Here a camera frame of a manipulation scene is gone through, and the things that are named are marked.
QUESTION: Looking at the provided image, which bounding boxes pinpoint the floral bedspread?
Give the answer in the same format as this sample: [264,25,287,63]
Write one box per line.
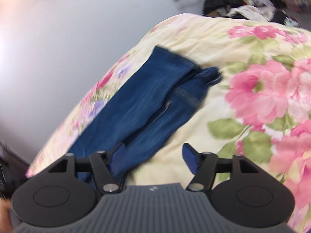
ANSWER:
[25,13,311,233]

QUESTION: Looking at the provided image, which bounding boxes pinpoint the pile of mixed clothes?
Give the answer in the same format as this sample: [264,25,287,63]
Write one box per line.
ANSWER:
[228,0,302,28]

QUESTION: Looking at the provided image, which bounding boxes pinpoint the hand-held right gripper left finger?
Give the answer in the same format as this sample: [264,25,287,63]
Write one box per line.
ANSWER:
[48,142,126,195]

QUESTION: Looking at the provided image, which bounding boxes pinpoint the black padded jacket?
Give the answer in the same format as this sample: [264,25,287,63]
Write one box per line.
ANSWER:
[203,0,246,18]

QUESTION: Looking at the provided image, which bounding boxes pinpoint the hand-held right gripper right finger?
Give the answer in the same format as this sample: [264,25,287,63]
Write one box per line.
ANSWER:
[182,143,258,193]

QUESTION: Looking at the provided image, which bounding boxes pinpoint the blue denim pants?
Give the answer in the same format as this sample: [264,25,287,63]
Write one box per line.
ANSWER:
[66,45,223,191]

